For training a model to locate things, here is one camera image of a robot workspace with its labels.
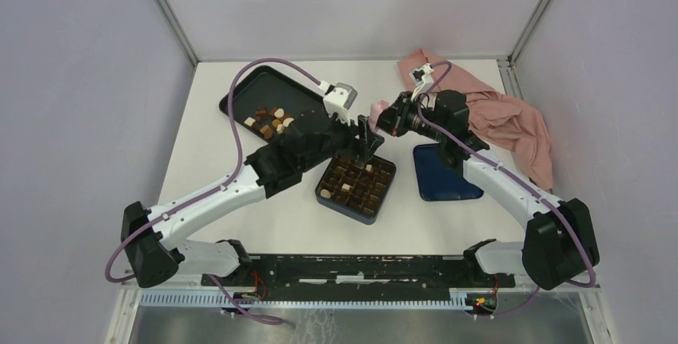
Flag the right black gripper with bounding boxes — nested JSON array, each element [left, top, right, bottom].
[[368, 91, 447, 143]]

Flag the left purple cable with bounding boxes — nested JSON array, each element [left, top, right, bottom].
[[104, 58, 327, 326]]

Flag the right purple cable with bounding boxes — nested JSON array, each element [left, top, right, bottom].
[[415, 60, 597, 318]]

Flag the pink cat paw tongs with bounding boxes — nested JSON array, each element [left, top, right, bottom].
[[368, 100, 390, 133]]

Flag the blue chocolate box with insert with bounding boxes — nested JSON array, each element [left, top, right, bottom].
[[314, 155, 397, 225]]

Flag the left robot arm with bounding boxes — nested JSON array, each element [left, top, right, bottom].
[[121, 114, 384, 288]]

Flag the white slotted cable duct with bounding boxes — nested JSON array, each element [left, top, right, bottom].
[[140, 290, 473, 312]]

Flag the purple cable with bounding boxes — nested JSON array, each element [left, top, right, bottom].
[[104, 58, 327, 326], [415, 60, 597, 318]]

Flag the black plastic tray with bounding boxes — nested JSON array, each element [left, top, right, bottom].
[[233, 66, 331, 142]]

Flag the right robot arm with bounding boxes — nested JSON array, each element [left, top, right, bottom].
[[369, 90, 600, 290]]

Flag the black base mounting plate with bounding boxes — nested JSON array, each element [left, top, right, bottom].
[[220, 254, 516, 302]]

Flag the pink cloth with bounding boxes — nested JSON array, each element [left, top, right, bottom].
[[397, 48, 555, 192]]

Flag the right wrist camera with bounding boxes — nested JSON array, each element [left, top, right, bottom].
[[409, 63, 435, 100]]

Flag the blue box lid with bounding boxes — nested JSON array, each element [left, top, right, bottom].
[[413, 144, 484, 202]]

